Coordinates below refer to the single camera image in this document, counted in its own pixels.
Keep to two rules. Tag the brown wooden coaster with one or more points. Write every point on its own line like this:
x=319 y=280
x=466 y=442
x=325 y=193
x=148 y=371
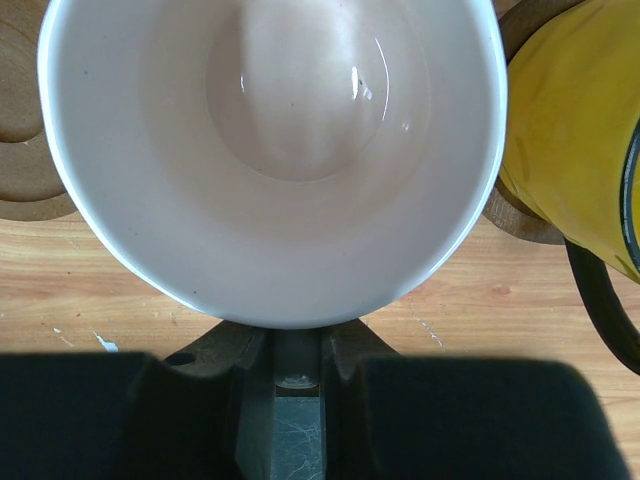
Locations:
x=31 y=189
x=520 y=215

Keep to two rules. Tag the yellow glass mug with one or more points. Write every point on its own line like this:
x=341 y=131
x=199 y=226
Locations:
x=572 y=147

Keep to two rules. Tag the pink ceramic mug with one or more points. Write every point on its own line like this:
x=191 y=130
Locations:
x=281 y=164

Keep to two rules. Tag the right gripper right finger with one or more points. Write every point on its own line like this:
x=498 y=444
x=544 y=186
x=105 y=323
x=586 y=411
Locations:
x=388 y=416

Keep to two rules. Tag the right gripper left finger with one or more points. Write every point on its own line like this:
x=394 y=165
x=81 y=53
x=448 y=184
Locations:
x=204 y=412

